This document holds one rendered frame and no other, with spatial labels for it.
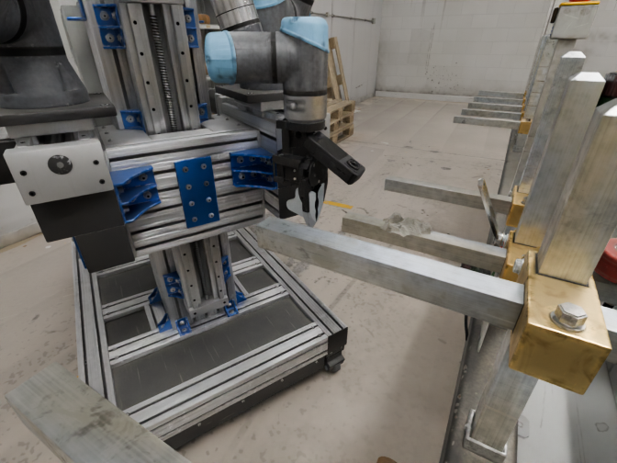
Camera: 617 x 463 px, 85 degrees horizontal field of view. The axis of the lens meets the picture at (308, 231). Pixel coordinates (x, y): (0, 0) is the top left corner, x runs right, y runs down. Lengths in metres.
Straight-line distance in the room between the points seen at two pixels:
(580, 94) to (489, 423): 0.42
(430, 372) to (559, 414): 0.84
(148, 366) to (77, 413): 1.06
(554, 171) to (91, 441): 0.57
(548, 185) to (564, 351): 0.32
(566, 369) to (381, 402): 1.12
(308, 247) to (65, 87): 0.62
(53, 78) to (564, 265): 0.83
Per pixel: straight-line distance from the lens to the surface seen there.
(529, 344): 0.31
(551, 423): 0.73
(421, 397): 1.46
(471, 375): 0.62
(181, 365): 1.28
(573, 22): 1.05
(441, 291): 0.34
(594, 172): 0.33
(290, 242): 0.38
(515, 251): 0.60
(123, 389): 1.29
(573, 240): 0.35
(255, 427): 1.35
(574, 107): 0.57
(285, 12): 0.96
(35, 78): 0.83
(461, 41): 8.32
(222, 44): 0.60
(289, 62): 0.58
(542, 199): 0.60
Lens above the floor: 1.15
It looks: 29 degrees down
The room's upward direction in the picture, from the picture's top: straight up
